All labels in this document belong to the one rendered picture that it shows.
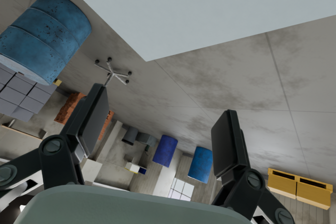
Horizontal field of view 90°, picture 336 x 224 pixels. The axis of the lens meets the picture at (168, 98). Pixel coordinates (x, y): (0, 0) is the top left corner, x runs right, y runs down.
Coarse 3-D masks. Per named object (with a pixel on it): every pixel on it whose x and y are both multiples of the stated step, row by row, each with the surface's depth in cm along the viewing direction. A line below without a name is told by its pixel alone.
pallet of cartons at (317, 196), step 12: (276, 180) 429; (288, 180) 416; (300, 180) 436; (312, 180) 395; (276, 192) 474; (288, 192) 405; (300, 192) 395; (312, 192) 385; (324, 192) 375; (312, 204) 423; (324, 204) 366
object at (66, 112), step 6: (72, 96) 521; (78, 96) 492; (66, 102) 539; (72, 102) 492; (60, 108) 534; (66, 108) 504; (72, 108) 482; (60, 114) 524; (66, 114) 470; (108, 114) 557; (54, 120) 512; (60, 120) 489; (66, 120) 467; (108, 120) 560; (102, 132) 544
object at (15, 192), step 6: (30, 180) 9; (18, 186) 8; (24, 186) 8; (0, 192) 8; (6, 192) 8; (12, 192) 8; (18, 192) 8; (0, 198) 7; (6, 198) 8; (12, 198) 8; (0, 204) 8; (6, 204) 8; (0, 210) 8
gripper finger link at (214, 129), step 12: (228, 120) 11; (216, 132) 13; (228, 132) 11; (240, 132) 11; (216, 144) 12; (228, 144) 10; (240, 144) 10; (216, 156) 12; (228, 156) 10; (240, 156) 9; (216, 168) 11; (228, 168) 10; (240, 168) 10; (228, 180) 10; (228, 192) 10; (264, 192) 9; (264, 204) 9; (276, 204) 9; (252, 216) 9; (264, 216) 9; (276, 216) 9; (288, 216) 8
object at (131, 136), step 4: (128, 128) 692; (132, 128) 685; (128, 132) 678; (132, 132) 679; (136, 132) 691; (124, 136) 674; (128, 136) 669; (132, 136) 674; (124, 140) 661; (128, 140) 663; (132, 140) 673; (132, 144) 674
